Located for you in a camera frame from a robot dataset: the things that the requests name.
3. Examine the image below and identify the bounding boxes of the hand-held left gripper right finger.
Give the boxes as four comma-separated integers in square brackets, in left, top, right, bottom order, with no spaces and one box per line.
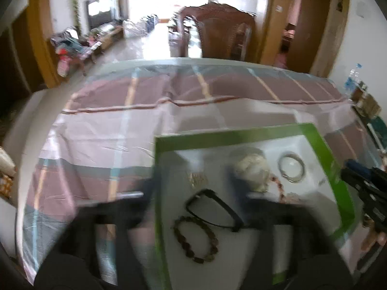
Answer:
[230,171,347,289]

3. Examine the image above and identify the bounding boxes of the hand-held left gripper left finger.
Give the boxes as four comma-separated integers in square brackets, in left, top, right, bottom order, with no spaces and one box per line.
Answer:
[64,168,159,288]

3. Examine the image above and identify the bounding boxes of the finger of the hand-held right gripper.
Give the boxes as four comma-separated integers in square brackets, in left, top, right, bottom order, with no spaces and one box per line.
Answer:
[340,159,374,193]

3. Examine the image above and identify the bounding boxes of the cream pearl necklace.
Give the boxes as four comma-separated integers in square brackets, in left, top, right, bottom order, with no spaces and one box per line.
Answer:
[234,152,270,193]

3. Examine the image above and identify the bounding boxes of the silver bangle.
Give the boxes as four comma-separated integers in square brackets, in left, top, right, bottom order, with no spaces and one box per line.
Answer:
[277,153,306,184]

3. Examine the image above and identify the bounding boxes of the green and white tray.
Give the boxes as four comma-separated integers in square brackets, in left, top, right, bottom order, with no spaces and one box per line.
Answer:
[153,123,356,290]

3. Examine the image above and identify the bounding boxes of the person's right hand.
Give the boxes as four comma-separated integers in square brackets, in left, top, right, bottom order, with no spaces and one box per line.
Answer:
[362,214,382,251]

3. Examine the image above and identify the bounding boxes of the teal flat box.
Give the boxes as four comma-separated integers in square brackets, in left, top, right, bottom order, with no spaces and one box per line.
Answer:
[367,116,387,152]

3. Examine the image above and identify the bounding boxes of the brown cardboard boxes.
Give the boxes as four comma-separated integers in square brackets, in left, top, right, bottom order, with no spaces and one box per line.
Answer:
[350,87,382,119]

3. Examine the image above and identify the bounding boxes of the plaid tablecloth under clear plastic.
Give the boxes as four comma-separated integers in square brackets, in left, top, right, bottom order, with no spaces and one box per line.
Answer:
[17,58,387,285]

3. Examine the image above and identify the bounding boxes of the clear water bottle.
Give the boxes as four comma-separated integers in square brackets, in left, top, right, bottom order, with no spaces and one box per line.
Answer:
[344,63,362,96]

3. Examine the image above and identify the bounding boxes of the brown wooden door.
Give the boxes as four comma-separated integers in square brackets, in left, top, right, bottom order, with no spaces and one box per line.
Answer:
[285,0,332,73]

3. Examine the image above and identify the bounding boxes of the pale bag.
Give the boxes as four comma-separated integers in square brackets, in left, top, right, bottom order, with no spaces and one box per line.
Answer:
[0,146,16,178]

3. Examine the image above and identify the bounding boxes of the carved wooden chair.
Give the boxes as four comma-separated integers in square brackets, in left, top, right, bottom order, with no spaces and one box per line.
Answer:
[167,14,192,58]
[178,1,258,63]

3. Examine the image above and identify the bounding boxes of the wooden television cabinet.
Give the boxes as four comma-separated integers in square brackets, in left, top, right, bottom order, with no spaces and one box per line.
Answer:
[89,22,125,52]

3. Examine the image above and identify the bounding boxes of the wooden bench with clothes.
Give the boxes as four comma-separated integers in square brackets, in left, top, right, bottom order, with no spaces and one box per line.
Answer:
[49,27,101,78]

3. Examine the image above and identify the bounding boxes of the white play fence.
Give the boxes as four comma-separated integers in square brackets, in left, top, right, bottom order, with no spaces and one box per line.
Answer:
[122,14,160,39]

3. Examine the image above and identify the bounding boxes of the black television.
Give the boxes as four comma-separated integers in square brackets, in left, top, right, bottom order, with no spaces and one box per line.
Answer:
[85,0,117,33]

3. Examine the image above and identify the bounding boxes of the hanging green vine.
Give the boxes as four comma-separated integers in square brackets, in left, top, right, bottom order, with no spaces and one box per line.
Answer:
[71,0,82,34]

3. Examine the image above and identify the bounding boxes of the black cord bracelet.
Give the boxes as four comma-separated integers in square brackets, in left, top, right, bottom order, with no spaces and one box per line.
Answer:
[185,188,244,232]

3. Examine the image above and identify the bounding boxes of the red bead bracelet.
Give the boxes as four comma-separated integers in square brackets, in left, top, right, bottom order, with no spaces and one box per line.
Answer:
[268,174,300,203]

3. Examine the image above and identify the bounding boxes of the gold chain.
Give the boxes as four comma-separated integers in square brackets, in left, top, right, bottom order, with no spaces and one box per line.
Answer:
[188,172,210,188]

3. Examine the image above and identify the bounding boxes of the brown bead bracelet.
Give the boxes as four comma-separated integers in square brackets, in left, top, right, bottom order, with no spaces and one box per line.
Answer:
[172,215,219,264]

